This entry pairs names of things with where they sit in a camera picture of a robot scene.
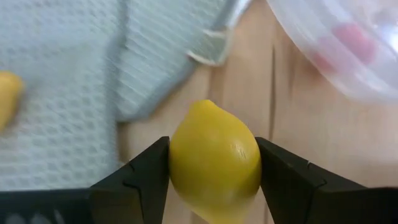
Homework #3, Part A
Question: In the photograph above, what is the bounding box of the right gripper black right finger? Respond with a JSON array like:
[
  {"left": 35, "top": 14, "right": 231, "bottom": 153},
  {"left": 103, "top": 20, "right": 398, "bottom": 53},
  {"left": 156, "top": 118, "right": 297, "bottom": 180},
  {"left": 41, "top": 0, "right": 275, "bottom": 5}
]
[{"left": 254, "top": 136, "right": 368, "bottom": 224}]

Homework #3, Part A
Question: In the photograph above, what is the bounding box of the grey waffle-weave towel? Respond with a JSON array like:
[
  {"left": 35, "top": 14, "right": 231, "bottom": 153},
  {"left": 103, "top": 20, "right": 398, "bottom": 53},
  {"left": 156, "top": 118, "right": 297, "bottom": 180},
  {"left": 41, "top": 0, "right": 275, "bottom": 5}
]
[{"left": 0, "top": 0, "right": 252, "bottom": 192}]

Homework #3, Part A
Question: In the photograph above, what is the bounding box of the yellow toy lemon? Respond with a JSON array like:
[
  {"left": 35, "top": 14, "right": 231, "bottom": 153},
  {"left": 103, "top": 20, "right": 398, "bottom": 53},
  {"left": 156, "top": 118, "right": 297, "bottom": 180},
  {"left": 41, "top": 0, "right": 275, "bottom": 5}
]
[
  {"left": 0, "top": 70, "right": 25, "bottom": 131},
  {"left": 169, "top": 99, "right": 262, "bottom": 224}
]

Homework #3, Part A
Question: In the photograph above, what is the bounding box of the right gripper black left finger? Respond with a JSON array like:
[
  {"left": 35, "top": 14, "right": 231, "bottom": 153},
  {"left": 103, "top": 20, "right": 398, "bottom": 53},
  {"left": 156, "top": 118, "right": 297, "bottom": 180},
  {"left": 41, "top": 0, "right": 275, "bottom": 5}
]
[{"left": 90, "top": 136, "right": 171, "bottom": 224}]

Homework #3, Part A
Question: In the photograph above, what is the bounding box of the clear plastic tupperware container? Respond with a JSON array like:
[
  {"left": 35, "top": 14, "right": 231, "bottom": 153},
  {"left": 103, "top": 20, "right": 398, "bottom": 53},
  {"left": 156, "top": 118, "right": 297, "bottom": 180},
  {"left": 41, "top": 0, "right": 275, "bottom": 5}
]
[{"left": 266, "top": 0, "right": 398, "bottom": 105}]

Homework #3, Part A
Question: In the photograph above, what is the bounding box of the small pink toy fruit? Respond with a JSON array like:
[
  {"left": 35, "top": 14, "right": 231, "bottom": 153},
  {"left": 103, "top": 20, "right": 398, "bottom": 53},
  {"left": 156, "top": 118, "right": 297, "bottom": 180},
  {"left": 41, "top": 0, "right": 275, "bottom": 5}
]
[{"left": 331, "top": 23, "right": 377, "bottom": 65}]

